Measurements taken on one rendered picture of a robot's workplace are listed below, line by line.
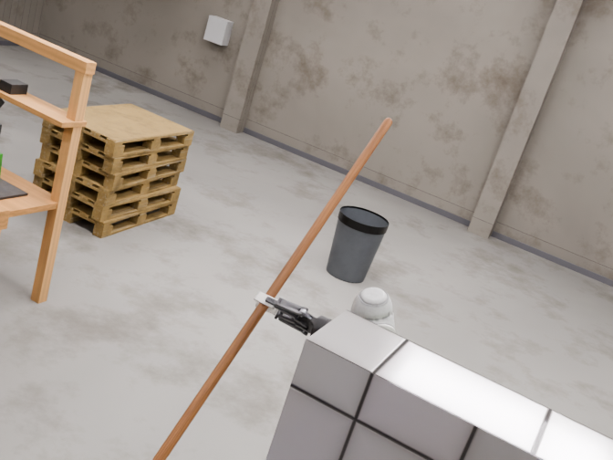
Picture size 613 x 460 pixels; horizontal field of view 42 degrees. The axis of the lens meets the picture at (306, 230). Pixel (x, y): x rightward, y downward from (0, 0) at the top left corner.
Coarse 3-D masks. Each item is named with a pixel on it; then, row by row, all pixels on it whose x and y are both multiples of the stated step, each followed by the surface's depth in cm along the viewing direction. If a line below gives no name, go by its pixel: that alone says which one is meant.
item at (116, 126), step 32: (96, 128) 700; (128, 128) 730; (160, 128) 761; (96, 160) 717; (128, 160) 744; (160, 160) 765; (96, 192) 731; (128, 192) 748; (160, 192) 781; (96, 224) 714; (128, 224) 758
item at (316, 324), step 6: (300, 318) 225; (306, 318) 223; (312, 318) 224; (318, 318) 224; (324, 318) 224; (300, 324) 228; (312, 324) 223; (318, 324) 222; (324, 324) 222; (312, 330) 222
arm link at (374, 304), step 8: (368, 288) 206; (376, 288) 206; (360, 296) 204; (368, 296) 203; (376, 296) 204; (384, 296) 204; (352, 304) 207; (360, 304) 203; (368, 304) 202; (376, 304) 202; (384, 304) 202; (352, 312) 207; (360, 312) 203; (368, 312) 202; (376, 312) 202; (384, 312) 203; (392, 312) 207; (376, 320) 203; (384, 320) 203; (392, 320) 206; (392, 328) 204
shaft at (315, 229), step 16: (384, 128) 265; (368, 144) 261; (352, 176) 254; (336, 192) 251; (320, 224) 245; (304, 240) 241; (288, 272) 236; (272, 288) 232; (256, 320) 227; (240, 336) 224; (224, 368) 220; (208, 384) 216; (192, 400) 215; (192, 416) 212; (176, 432) 209; (160, 448) 208
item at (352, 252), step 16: (352, 208) 810; (352, 224) 767; (368, 224) 816; (384, 224) 801; (336, 240) 786; (352, 240) 772; (368, 240) 772; (336, 256) 787; (352, 256) 779; (368, 256) 783; (336, 272) 790; (352, 272) 786
